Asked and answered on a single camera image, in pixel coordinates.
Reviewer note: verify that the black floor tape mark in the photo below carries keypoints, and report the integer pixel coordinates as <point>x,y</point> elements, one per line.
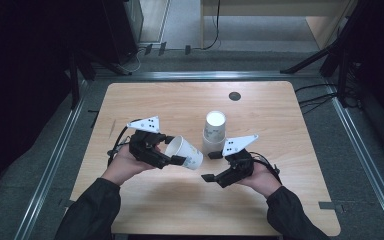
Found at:
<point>94,118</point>

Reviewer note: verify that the beige wooden furniture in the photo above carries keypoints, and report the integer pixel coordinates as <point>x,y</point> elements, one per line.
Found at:
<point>263,10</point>

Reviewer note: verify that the person's left hand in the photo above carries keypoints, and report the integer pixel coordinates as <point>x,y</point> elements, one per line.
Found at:
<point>123,166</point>

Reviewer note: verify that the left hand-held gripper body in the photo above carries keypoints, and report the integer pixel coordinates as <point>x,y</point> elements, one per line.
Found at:
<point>145,148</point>

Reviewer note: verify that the white floral paper cup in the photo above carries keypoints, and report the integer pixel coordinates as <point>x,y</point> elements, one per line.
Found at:
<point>188,153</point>

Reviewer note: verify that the grey floor tape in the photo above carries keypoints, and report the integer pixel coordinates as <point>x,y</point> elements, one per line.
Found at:
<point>330,205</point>
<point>66,202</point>

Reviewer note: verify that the black tripod stand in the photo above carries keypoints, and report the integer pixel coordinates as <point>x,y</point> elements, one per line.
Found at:
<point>306,61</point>

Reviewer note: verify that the black metal stand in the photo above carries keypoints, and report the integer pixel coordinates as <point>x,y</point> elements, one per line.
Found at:
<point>74,80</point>

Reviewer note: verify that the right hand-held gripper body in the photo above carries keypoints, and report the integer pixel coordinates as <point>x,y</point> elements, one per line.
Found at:
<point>238,166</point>

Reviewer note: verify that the person's right hand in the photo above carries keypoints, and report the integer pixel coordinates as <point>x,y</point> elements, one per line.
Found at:
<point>263,181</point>

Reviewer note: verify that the stack of white paper cups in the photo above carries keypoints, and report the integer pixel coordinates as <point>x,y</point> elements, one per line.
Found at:
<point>214,131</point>

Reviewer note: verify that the black tape strip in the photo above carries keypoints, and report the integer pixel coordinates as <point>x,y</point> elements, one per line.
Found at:
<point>162,48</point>
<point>148,49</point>
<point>187,50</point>

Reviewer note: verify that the black round table grommet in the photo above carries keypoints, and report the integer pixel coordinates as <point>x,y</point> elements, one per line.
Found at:
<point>234,96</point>

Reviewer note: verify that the dark cabinet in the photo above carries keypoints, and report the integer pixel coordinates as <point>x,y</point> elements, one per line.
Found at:
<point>120,30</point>

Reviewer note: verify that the aluminium floor rail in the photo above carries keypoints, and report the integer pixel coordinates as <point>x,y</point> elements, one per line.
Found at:
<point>363,150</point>
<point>210,75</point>
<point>50,170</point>

